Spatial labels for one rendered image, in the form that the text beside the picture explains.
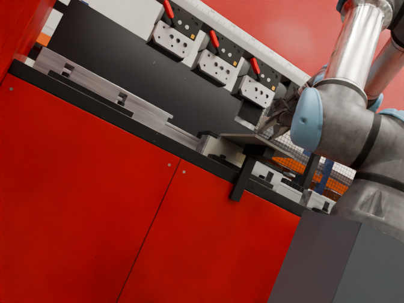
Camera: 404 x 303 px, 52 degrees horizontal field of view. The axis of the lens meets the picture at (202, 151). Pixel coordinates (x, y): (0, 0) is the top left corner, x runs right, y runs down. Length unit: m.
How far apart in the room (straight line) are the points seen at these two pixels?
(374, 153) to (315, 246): 0.20
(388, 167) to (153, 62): 1.50
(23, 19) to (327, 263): 0.98
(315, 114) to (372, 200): 0.18
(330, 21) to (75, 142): 1.21
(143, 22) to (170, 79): 3.96
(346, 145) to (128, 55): 1.45
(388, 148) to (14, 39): 0.96
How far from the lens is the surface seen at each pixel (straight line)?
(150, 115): 1.52
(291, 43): 1.83
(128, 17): 6.04
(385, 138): 0.81
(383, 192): 0.80
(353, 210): 0.78
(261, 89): 1.71
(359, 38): 0.97
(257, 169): 1.72
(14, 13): 1.27
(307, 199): 1.90
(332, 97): 0.82
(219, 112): 2.22
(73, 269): 1.41
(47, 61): 1.47
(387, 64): 1.27
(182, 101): 2.14
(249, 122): 1.72
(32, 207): 1.35
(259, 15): 1.76
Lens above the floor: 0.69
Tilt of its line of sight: 8 degrees up
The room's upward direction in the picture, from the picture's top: 24 degrees clockwise
